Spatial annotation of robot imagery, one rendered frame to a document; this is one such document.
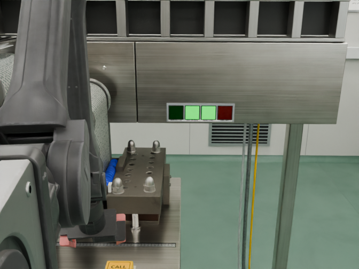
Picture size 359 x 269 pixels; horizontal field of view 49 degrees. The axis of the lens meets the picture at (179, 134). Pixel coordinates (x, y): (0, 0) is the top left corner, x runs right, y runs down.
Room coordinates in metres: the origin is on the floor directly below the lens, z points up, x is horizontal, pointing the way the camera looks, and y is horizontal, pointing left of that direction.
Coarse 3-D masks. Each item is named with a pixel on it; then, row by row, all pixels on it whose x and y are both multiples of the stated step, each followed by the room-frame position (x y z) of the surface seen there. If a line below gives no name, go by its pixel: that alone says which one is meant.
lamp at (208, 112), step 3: (204, 108) 1.40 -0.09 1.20; (207, 108) 1.40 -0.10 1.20; (210, 108) 1.40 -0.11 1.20; (213, 108) 1.40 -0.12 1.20; (204, 111) 1.40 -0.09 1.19; (207, 111) 1.40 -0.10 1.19; (210, 111) 1.40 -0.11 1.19; (213, 111) 1.40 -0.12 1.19; (204, 114) 1.40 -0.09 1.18; (207, 114) 1.40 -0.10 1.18; (210, 114) 1.40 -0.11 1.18; (213, 114) 1.40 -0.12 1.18; (204, 117) 1.40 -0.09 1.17; (207, 117) 1.40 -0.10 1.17; (210, 117) 1.40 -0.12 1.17; (213, 117) 1.40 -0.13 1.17
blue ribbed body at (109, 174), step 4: (112, 160) 1.29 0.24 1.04; (116, 160) 1.29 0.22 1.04; (108, 164) 1.26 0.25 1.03; (112, 164) 1.24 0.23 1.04; (108, 168) 1.21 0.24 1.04; (112, 168) 1.22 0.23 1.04; (108, 172) 1.18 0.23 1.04; (112, 172) 1.19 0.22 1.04; (108, 176) 1.16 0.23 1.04; (112, 176) 1.17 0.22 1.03; (108, 180) 1.13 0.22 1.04; (112, 180) 1.16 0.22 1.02
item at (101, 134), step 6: (102, 126) 1.22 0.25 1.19; (96, 132) 1.13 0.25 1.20; (102, 132) 1.21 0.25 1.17; (96, 138) 1.12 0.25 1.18; (102, 138) 1.21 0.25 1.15; (108, 138) 1.31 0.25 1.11; (102, 144) 1.20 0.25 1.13; (108, 144) 1.31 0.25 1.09; (102, 150) 1.20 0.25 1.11; (108, 150) 1.30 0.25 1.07; (102, 156) 1.19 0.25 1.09; (108, 156) 1.29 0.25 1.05; (108, 162) 1.29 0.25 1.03
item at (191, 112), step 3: (186, 108) 1.40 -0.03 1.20; (189, 108) 1.40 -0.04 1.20; (192, 108) 1.40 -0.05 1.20; (195, 108) 1.40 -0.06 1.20; (198, 108) 1.40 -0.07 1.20; (186, 111) 1.40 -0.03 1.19; (189, 111) 1.40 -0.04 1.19; (192, 111) 1.40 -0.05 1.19; (195, 111) 1.40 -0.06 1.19; (198, 111) 1.40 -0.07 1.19; (186, 114) 1.40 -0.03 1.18; (189, 114) 1.40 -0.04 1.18; (192, 114) 1.40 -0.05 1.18; (195, 114) 1.40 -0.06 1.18; (198, 114) 1.40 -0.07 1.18; (186, 117) 1.40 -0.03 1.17; (189, 117) 1.40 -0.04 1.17; (192, 117) 1.40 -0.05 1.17; (195, 117) 1.40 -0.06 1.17; (198, 117) 1.40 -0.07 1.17
